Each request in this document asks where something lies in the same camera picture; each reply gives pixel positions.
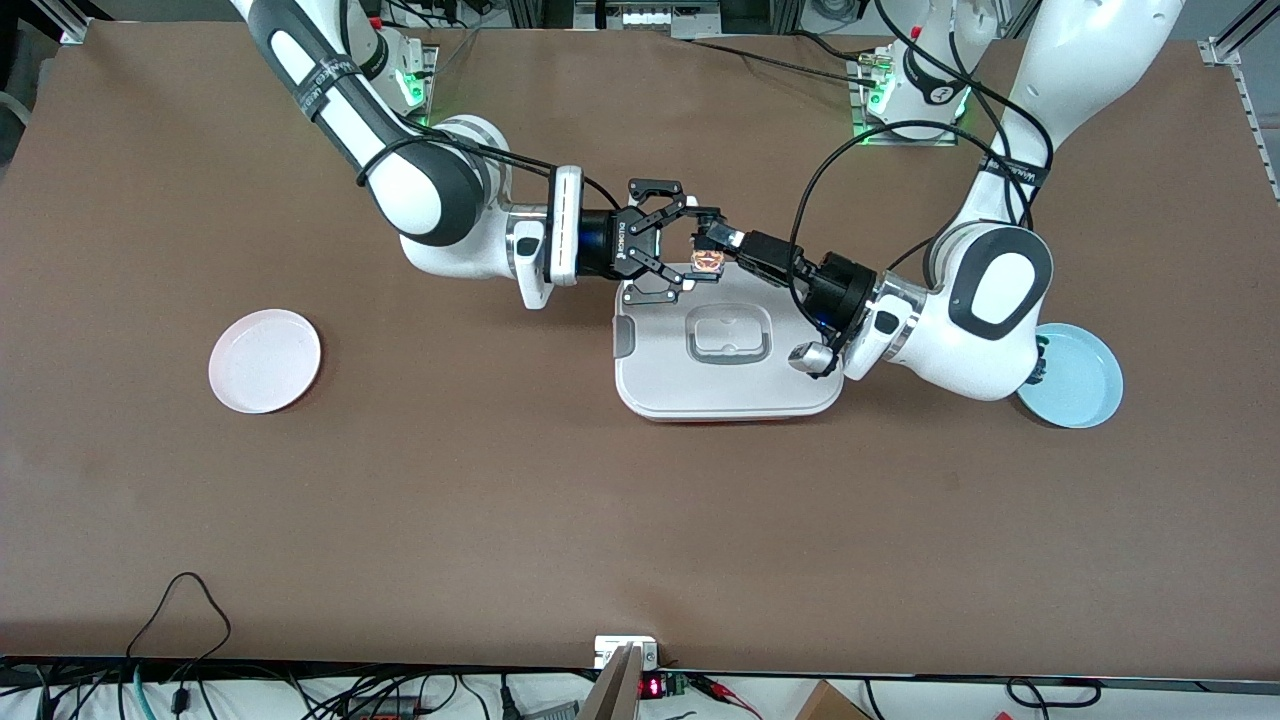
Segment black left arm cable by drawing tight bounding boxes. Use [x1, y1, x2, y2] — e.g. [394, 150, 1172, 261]
[788, 0, 1053, 301]

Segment black looped table cable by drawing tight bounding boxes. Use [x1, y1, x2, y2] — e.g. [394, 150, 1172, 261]
[125, 571, 234, 666]

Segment red clip leads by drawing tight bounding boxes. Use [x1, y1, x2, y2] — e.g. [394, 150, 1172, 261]
[690, 675, 763, 719]

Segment long black base cable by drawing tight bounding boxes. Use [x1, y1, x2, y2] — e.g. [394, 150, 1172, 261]
[688, 30, 901, 86]

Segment pink round plate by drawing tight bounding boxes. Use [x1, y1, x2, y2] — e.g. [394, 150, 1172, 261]
[208, 308, 323, 415]

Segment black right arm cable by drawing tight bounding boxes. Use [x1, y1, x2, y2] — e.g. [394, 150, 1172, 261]
[355, 130, 623, 211]

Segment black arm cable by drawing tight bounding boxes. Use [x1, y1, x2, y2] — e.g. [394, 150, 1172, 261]
[788, 0, 1053, 301]
[355, 130, 623, 211]

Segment aluminium frame profile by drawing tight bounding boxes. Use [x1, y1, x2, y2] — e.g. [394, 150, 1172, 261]
[1198, 0, 1280, 67]
[30, 0, 113, 46]

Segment perforated metal rail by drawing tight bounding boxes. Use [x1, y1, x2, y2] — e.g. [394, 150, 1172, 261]
[1236, 62, 1280, 204]

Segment brown cardboard box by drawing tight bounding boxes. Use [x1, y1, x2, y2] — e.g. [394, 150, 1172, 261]
[795, 680, 873, 720]

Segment white power strip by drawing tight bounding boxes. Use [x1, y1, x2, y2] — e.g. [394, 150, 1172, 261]
[573, 0, 723, 39]

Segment light blue round plate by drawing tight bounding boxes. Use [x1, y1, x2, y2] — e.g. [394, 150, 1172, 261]
[1015, 322, 1124, 429]

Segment white lunch box grey clips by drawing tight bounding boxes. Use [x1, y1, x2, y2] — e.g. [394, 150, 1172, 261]
[612, 262, 846, 423]

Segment black oval cable loop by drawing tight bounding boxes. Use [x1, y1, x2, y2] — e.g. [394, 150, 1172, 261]
[1005, 678, 1103, 709]

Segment white clamp block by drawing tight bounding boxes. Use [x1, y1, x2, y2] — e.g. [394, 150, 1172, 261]
[594, 636, 661, 669]

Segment grey aluminium post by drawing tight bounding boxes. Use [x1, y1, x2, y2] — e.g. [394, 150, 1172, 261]
[578, 644, 647, 720]

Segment orange black power strip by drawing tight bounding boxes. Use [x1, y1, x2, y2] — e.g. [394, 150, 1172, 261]
[340, 698, 426, 720]

